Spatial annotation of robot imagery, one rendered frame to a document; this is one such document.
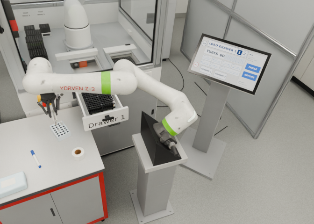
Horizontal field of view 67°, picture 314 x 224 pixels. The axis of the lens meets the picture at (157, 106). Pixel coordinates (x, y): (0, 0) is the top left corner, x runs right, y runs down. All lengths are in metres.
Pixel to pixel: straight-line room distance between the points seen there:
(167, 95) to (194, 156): 1.13
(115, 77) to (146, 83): 0.27
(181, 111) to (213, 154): 1.25
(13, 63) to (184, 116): 1.02
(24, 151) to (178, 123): 0.92
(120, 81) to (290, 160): 2.18
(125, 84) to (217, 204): 1.48
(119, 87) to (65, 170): 0.59
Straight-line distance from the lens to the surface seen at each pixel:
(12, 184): 1.47
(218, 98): 2.04
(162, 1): 1.67
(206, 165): 2.44
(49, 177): 1.48
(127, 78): 1.19
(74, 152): 1.50
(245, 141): 2.85
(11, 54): 1.59
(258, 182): 2.57
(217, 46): 1.89
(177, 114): 1.36
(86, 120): 1.50
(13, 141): 1.71
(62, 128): 1.64
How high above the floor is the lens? 1.96
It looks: 42 degrees down
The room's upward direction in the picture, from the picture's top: 7 degrees clockwise
